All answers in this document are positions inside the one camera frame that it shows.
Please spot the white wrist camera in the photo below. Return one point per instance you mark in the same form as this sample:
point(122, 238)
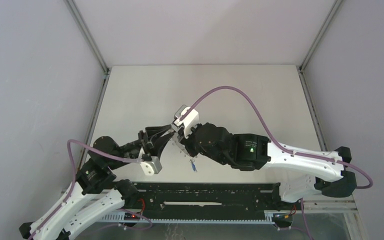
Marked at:
point(184, 127)
point(151, 165)

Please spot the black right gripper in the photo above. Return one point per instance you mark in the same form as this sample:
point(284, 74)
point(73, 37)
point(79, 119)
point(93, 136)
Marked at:
point(187, 142)

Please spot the aluminium frame post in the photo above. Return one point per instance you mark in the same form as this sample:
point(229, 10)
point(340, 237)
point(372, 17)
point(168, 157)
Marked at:
point(86, 33)
point(331, 15)

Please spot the aluminium frame post left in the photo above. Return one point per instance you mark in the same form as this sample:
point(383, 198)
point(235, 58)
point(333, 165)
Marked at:
point(86, 33)

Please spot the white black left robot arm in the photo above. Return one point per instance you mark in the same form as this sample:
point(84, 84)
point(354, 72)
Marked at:
point(94, 191)

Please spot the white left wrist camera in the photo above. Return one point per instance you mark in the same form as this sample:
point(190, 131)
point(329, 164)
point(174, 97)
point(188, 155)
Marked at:
point(151, 165)

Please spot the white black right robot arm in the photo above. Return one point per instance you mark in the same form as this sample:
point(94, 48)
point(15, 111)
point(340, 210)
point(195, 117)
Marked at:
point(251, 152)

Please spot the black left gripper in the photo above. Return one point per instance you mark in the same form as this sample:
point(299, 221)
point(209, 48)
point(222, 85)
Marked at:
point(153, 132)

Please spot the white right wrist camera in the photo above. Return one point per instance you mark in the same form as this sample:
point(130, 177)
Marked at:
point(184, 127)

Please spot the white slotted cable duct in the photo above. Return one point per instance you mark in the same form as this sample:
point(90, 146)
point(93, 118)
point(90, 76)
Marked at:
point(120, 217)

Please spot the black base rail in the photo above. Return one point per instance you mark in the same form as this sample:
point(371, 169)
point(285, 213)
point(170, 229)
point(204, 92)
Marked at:
point(205, 201)

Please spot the aluminium frame post right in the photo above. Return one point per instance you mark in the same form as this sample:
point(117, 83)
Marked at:
point(331, 15)

